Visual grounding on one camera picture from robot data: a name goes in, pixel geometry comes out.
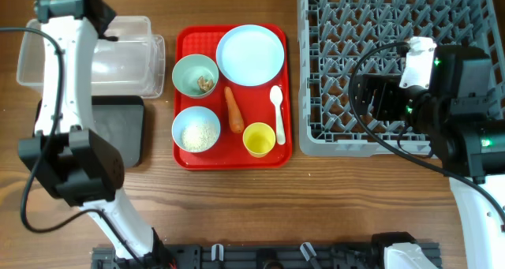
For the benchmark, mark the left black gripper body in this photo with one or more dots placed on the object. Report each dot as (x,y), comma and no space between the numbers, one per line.
(105,15)

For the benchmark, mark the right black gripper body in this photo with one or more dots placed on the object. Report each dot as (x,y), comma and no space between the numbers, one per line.
(371,97)

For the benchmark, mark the green bowl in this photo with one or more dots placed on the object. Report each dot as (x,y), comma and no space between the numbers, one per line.
(187,70)

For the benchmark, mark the yellow plastic cup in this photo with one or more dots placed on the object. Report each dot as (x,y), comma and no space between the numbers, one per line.
(259,139)

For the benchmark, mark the brown mushroom piece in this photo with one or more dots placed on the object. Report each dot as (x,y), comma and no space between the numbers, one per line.
(205,85)

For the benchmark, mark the light blue bowl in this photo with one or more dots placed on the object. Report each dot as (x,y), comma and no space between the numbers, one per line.
(189,116)

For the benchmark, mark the white rice grains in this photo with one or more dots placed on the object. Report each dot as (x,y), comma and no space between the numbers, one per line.
(199,136)

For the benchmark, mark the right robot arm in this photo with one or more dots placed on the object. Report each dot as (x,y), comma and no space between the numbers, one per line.
(449,103)

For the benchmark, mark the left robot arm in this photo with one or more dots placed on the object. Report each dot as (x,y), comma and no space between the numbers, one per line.
(65,154)

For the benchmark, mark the clear plastic waste bin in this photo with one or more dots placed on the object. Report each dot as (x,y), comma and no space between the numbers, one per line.
(133,65)

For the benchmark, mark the grey dishwasher rack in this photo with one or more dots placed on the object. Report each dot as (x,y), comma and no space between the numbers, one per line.
(334,34)

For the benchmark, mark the white plastic spoon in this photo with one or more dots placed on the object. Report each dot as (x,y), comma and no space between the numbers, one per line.
(276,99)

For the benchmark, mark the black rectangular tray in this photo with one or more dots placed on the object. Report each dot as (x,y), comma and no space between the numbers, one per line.
(119,120)

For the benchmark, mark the light blue plate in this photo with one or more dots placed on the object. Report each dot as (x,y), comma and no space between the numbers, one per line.
(250,55)

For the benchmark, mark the orange carrot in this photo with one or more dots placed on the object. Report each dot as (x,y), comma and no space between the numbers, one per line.
(236,121)

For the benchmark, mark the red serving tray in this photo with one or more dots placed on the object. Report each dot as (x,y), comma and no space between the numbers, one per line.
(229,153)

